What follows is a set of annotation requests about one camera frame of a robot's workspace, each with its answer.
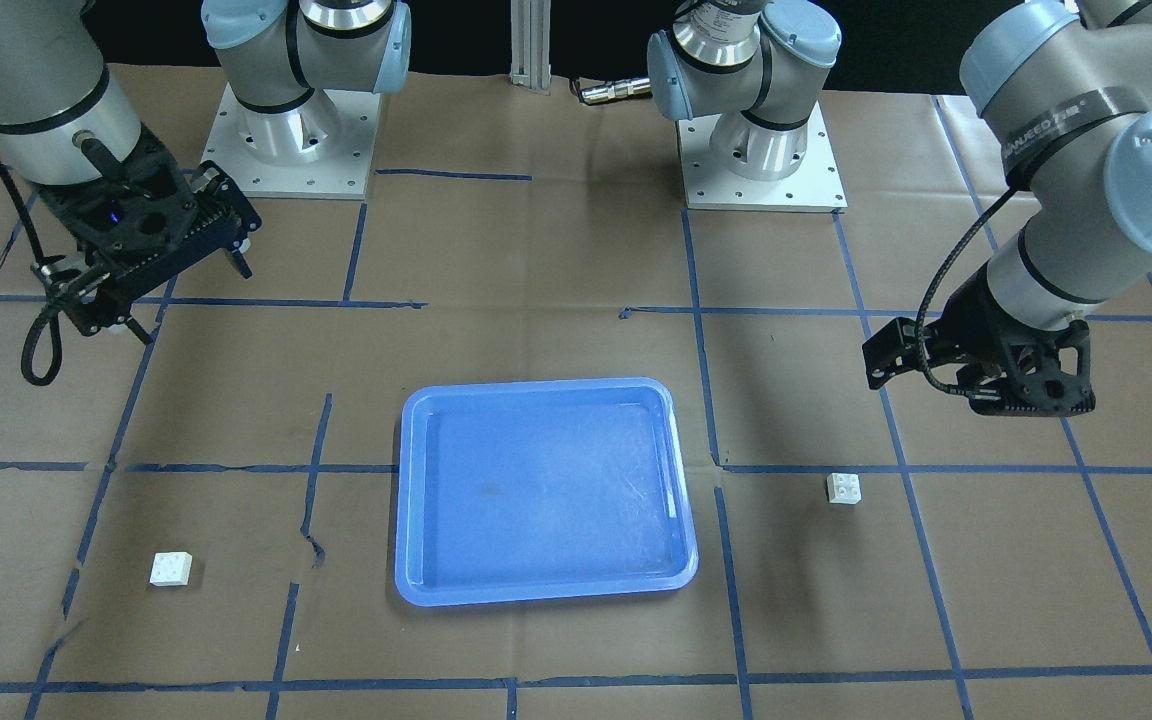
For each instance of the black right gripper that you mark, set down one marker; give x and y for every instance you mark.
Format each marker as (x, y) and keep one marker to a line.
(69, 219)

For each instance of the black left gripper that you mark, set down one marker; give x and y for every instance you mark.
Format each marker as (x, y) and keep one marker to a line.
(976, 318)

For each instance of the white block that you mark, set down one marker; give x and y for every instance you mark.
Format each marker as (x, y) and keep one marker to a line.
(844, 488)
(170, 569)

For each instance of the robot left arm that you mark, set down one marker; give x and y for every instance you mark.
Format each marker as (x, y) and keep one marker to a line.
(1069, 97)

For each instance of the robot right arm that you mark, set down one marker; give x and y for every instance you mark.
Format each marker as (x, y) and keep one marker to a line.
(68, 129)

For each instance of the blue plastic tray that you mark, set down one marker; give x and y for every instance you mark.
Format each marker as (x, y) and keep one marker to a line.
(541, 490)

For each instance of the aluminium frame post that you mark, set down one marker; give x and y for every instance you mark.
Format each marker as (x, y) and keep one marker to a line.
(529, 32)

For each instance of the metal cable connector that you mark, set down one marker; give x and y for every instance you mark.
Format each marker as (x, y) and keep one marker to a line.
(615, 91)

